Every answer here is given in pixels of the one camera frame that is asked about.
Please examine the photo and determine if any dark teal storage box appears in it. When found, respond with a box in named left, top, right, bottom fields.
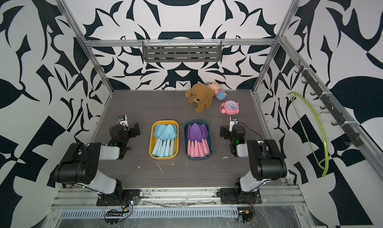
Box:
left=183, top=120, right=213, bottom=161

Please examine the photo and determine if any yellow plastic storage box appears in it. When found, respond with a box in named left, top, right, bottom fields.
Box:
left=149, top=120, right=180, bottom=160

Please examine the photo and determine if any purple shovel pink handle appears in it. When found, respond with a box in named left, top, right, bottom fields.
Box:
left=186, top=122, right=211, bottom=158

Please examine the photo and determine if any light blue shovel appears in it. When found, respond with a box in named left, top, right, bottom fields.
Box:
left=150, top=124, right=178, bottom=158

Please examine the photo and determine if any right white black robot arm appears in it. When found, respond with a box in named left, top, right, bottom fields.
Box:
left=220, top=125, right=287, bottom=195

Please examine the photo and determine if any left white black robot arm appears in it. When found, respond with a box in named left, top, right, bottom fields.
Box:
left=53, top=122, right=141, bottom=199

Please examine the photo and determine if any pink alarm clock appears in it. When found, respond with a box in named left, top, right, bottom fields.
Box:
left=219, top=100, right=239, bottom=115

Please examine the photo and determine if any small pig doll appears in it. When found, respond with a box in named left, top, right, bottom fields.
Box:
left=206, top=82, right=227, bottom=100

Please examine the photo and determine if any brown plush dog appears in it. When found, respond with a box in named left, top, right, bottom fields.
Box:
left=186, top=84, right=214, bottom=113

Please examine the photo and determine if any green plastic hanger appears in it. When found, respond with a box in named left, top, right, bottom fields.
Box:
left=288, top=91, right=330, bottom=178

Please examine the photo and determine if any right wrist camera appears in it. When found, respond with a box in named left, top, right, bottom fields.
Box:
left=229, top=116, right=238, bottom=132

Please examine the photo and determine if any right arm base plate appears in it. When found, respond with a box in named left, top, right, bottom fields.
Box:
left=216, top=188, right=262, bottom=205

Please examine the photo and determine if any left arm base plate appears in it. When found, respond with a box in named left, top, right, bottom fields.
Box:
left=96, top=189, right=141, bottom=207

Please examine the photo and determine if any white perforated cable duct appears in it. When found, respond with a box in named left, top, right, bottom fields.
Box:
left=60, top=207, right=239, bottom=219

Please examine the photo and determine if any black wall hook rail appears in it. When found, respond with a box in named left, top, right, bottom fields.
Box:
left=296, top=60, right=364, bottom=147

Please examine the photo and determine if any grey metal wall shelf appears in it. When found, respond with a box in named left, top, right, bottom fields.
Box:
left=142, top=39, right=222, bottom=63

